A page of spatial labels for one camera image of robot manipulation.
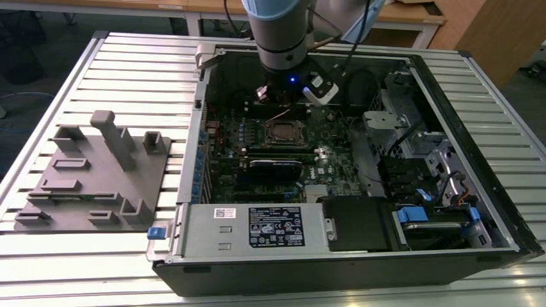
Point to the silver CPU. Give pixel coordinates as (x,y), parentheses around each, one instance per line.
(286,132)

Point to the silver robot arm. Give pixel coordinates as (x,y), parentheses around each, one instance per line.
(277,38)

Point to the CPU socket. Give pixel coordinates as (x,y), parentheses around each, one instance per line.
(269,144)

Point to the copper coloured rod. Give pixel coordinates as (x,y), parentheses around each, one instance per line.
(329,39)

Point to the grey case latch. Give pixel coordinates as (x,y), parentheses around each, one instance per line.
(205,56)

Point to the silver drive cage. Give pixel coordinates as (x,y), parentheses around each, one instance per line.
(384,120)

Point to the green motherboard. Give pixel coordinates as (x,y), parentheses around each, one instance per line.
(337,163)

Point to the black graphics card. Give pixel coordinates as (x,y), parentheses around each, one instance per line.
(276,172)

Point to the silver chipset heatsink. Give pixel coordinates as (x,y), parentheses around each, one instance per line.
(319,190)

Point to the black plastic shroud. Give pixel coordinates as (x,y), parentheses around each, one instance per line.
(363,224)

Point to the silver power supply unit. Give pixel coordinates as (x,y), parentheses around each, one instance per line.
(201,236)

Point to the grey parts rack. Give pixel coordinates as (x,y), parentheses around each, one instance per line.
(108,179)

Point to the wooden cabinet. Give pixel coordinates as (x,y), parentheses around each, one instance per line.
(491,32)

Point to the blue power supply latch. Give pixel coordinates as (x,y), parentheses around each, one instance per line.
(156,233)

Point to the black hard disk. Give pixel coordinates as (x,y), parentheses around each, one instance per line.
(431,236)

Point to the blue plastic clip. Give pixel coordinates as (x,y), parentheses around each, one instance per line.
(473,213)

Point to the black PC case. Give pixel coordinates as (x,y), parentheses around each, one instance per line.
(299,278)

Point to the green RAM stick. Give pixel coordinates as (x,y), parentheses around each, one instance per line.
(73,198)

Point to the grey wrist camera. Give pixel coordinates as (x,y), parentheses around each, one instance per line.
(262,92)

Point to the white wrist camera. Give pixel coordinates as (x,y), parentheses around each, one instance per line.
(327,92)

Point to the wooden desk white frame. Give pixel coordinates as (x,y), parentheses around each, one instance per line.
(108,3)
(409,17)

